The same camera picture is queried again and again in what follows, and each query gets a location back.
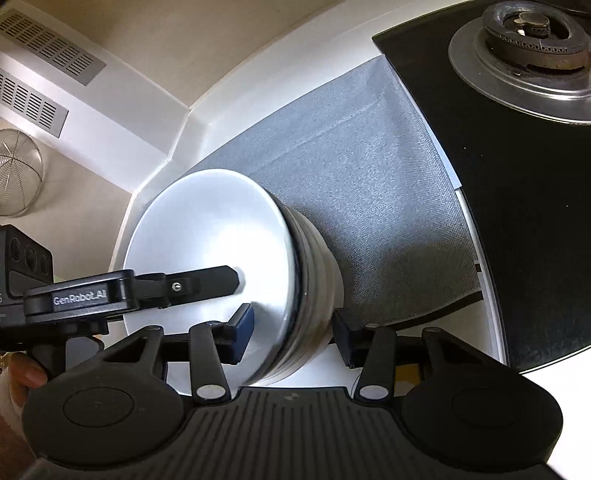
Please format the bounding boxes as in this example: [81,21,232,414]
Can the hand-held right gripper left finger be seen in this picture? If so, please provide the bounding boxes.
[99,304,256,402]

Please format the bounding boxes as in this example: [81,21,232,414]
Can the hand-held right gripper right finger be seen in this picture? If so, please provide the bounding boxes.
[333,309,492,401]

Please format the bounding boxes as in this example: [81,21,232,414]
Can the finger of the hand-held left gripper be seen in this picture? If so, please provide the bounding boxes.
[134,265,241,309]

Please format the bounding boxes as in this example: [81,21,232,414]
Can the white bowl blue pattern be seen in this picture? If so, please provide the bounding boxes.
[122,168,303,386]

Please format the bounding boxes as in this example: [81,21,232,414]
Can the person's left hand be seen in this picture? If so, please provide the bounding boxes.
[0,355,49,407]

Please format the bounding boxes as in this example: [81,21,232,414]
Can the grey fabric mat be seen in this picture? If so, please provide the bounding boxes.
[191,53,478,333]

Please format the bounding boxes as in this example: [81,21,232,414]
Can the grey vent grille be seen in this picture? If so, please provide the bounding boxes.
[0,11,106,85]
[0,69,69,137]

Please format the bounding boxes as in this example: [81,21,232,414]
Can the black glass gas stove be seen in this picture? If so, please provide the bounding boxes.
[372,0,591,374]

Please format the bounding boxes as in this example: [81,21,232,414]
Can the metal gas burner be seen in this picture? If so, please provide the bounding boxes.
[448,0,591,125]

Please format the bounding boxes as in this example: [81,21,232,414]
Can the metal wire strainer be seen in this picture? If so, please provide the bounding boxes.
[0,129,44,217]

